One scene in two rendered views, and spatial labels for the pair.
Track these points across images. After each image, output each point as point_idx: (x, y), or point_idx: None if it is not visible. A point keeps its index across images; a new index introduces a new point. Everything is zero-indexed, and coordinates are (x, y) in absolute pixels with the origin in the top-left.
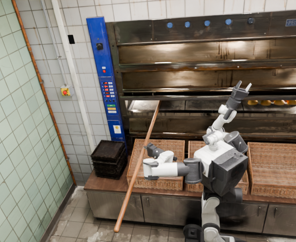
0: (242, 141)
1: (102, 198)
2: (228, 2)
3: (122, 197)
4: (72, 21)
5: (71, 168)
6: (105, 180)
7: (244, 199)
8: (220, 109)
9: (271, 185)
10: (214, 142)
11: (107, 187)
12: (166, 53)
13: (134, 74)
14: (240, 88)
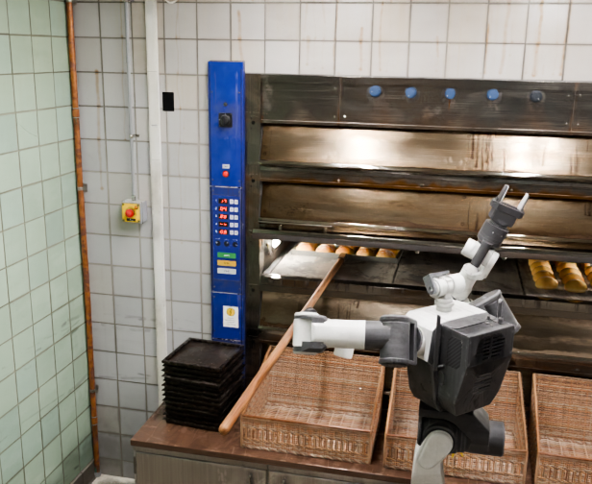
0: (507, 310)
1: (171, 474)
2: (493, 57)
3: (222, 473)
4: (178, 65)
5: (98, 419)
6: (185, 430)
7: None
8: (466, 246)
9: (581, 458)
10: (447, 291)
11: (188, 443)
12: (362, 147)
13: (288, 189)
14: (508, 204)
